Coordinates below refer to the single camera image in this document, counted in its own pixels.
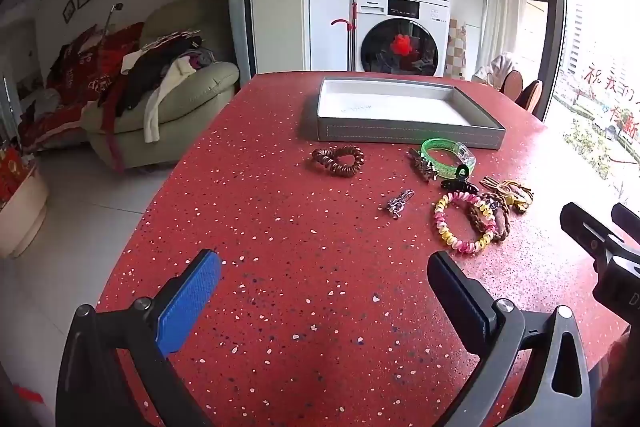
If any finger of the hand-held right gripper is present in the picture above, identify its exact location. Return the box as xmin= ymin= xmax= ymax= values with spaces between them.
xmin=560 ymin=202 xmax=626 ymax=268
xmin=612 ymin=203 xmax=640 ymax=240

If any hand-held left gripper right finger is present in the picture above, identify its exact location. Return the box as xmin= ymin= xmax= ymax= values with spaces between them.
xmin=427 ymin=251 xmax=593 ymax=427

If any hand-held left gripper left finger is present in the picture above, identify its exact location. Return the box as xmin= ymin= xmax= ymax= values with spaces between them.
xmin=55 ymin=249 xmax=223 ymax=427

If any pink yellow spiral hair tie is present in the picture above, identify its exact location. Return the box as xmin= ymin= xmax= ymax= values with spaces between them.
xmin=433 ymin=191 xmax=497 ymax=254

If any brown braided bracelet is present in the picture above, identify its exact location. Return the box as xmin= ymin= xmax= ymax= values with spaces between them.
xmin=467 ymin=192 xmax=512 ymax=242

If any tan knotted hair tie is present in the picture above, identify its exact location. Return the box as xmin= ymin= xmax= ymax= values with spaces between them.
xmin=480 ymin=176 xmax=535 ymax=212

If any small silver brooch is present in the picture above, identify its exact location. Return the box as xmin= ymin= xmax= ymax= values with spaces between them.
xmin=385 ymin=189 xmax=417 ymax=219

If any long rhinestone hair clip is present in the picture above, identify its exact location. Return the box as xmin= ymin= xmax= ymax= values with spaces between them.
xmin=406 ymin=148 xmax=440 ymax=182

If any green translucent bangle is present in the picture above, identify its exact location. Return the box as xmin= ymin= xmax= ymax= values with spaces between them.
xmin=419 ymin=138 xmax=477 ymax=180

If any brown spiral hair tie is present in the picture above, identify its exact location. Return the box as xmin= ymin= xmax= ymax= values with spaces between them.
xmin=311 ymin=146 xmax=365 ymax=178

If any grey jewelry tray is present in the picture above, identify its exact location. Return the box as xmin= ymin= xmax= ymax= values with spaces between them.
xmin=300 ymin=77 xmax=507 ymax=151

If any black claw hair clip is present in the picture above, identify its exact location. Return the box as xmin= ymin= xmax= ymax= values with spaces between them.
xmin=440 ymin=167 xmax=481 ymax=194

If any brown chair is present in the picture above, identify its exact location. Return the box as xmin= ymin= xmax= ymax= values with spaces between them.
xmin=500 ymin=69 xmax=524 ymax=100
xmin=517 ymin=79 xmax=544 ymax=114

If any white round basket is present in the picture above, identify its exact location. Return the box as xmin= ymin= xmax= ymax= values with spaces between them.
xmin=0 ymin=162 xmax=51 ymax=258

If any white cloth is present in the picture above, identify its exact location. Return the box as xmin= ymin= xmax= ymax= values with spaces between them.
xmin=472 ymin=52 xmax=516 ymax=88

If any pale green sofa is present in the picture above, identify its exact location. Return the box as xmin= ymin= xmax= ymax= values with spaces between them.
xmin=80 ymin=0 xmax=241 ymax=170

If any checked cloth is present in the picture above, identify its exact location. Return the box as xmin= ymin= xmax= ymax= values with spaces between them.
xmin=447 ymin=19 xmax=468 ymax=80

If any pile of clothes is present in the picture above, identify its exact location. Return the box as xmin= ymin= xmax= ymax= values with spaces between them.
xmin=97 ymin=29 xmax=206 ymax=142

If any red printed blanket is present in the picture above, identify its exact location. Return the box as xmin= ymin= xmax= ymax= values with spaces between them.
xmin=20 ymin=22 xmax=146 ymax=152

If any white washing machine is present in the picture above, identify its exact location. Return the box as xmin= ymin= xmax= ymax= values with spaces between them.
xmin=352 ymin=0 xmax=451 ymax=78

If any red hooked pole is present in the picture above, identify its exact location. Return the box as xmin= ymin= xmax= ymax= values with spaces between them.
xmin=331 ymin=2 xmax=358 ymax=72

